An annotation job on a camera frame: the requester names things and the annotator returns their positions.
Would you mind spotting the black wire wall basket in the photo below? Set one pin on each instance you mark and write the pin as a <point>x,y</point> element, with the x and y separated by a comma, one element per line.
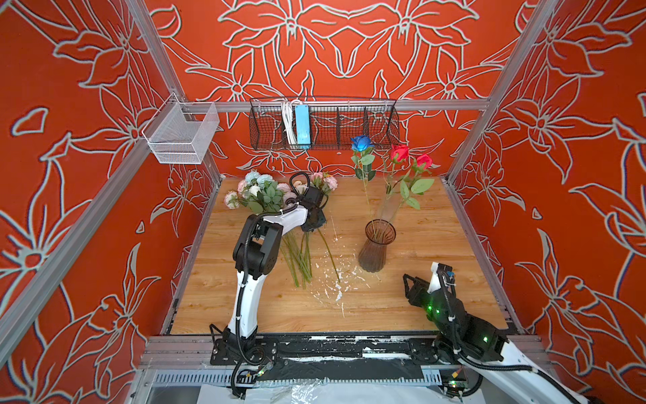
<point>334,122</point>

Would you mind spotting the pink white flower bunch left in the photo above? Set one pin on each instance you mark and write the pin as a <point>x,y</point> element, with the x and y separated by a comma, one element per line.
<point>261,193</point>

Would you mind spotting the blue rose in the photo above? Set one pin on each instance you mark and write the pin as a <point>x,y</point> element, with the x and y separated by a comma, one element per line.
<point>363,158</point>

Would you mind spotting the pink flower bunch right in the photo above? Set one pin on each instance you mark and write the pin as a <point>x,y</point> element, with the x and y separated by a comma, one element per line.
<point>298,183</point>

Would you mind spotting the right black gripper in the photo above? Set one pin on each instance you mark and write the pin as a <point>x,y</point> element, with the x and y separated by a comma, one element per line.
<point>419,291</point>

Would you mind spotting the white mesh wall basket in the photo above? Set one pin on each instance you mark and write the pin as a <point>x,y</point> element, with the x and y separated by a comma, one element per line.
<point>180,132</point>

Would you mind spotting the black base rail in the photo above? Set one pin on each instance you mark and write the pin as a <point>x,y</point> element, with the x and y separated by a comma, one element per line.
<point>381,357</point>

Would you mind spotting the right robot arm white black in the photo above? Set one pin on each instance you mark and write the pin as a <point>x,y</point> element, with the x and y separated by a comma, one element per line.
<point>474,343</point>

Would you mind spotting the clear frosted glass vase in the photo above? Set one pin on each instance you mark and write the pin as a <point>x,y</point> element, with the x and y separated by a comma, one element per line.
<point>389,206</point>

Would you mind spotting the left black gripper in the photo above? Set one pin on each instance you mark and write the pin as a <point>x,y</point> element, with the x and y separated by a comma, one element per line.
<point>320,220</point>

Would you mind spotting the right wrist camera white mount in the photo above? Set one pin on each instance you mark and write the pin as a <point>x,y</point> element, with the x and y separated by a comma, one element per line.
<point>441,273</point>

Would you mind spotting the light blue box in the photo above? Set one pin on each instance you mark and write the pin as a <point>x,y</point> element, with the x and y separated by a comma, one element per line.
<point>303,125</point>

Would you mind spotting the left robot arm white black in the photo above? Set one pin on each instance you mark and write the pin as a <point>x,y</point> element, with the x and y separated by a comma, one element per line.
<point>283,216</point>

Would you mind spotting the red rose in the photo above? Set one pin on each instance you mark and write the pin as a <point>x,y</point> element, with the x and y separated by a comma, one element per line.
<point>414,180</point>
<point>398,155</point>

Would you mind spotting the brown ribbed glass vase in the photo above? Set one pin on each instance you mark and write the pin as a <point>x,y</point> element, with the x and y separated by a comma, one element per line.
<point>380,234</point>

